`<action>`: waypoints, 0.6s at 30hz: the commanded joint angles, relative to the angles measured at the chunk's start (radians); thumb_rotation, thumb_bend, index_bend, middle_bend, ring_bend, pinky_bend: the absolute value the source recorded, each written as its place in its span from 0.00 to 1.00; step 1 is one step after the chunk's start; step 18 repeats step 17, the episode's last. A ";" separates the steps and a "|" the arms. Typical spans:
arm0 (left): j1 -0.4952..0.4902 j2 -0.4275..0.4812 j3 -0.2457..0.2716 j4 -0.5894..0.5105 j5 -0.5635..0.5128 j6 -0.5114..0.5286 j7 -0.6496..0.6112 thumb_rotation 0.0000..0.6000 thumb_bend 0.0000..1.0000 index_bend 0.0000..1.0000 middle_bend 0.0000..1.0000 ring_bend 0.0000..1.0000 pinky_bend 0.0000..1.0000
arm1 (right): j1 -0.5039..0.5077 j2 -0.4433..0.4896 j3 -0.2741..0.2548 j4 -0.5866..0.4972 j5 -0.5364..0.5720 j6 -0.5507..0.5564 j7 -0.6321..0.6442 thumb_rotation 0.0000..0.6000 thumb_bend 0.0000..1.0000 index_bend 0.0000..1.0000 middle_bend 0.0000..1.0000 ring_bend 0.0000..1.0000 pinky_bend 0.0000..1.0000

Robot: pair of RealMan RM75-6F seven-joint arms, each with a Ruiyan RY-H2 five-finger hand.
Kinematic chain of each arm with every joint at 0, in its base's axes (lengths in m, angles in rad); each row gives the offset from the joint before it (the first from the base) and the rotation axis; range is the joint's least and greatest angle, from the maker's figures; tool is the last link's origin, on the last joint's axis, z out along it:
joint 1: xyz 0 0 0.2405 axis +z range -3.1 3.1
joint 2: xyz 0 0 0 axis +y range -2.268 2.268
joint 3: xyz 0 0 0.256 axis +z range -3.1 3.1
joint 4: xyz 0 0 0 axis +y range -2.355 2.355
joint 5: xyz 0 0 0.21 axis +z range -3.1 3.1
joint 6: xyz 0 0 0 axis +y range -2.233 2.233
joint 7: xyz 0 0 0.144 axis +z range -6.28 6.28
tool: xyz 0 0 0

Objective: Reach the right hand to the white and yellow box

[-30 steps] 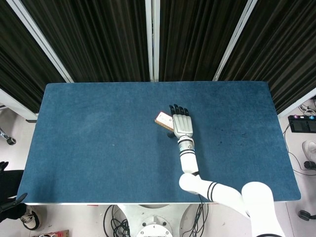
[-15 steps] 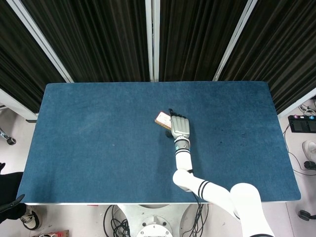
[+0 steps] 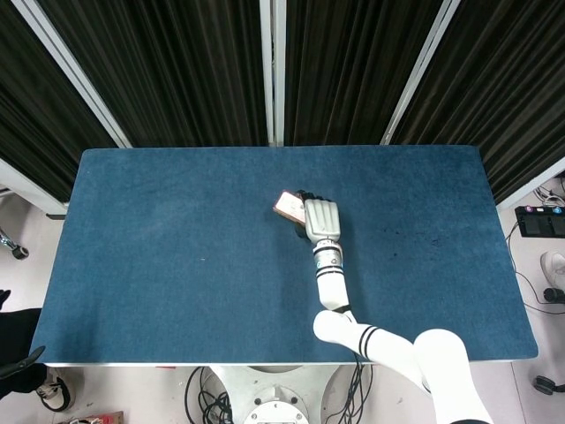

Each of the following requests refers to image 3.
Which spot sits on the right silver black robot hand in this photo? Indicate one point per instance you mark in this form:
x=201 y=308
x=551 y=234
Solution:
x=322 y=218

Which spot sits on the small pink-brown box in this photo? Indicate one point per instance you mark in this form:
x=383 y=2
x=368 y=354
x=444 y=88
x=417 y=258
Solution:
x=289 y=206

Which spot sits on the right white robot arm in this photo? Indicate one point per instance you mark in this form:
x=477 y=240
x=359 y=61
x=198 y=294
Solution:
x=331 y=287

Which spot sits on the white grey robot base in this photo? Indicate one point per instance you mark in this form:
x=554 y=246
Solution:
x=273 y=397

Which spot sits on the black pedal box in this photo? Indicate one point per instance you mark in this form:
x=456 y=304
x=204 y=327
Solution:
x=540 y=221

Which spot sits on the blue velvet table cloth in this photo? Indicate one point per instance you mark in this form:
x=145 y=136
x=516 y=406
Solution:
x=176 y=265

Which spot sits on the black pleated curtain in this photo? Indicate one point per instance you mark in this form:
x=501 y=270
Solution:
x=507 y=88
x=26 y=110
x=176 y=66
x=344 y=66

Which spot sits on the white shoe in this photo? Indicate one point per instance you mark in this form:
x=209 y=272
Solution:
x=554 y=265

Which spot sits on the black chair caster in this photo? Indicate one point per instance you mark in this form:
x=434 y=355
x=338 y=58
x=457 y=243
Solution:
x=545 y=384
x=13 y=247
x=554 y=295

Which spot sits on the black and white sneaker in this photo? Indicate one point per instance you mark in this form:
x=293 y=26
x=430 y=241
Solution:
x=55 y=393

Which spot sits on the person in black clothes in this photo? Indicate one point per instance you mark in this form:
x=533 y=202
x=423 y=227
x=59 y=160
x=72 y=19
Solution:
x=17 y=349

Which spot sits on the white frame post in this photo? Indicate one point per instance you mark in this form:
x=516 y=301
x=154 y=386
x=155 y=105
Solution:
x=70 y=66
x=419 y=66
x=267 y=66

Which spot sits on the white frame beam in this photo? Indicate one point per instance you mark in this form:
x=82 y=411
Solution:
x=31 y=190
x=529 y=190

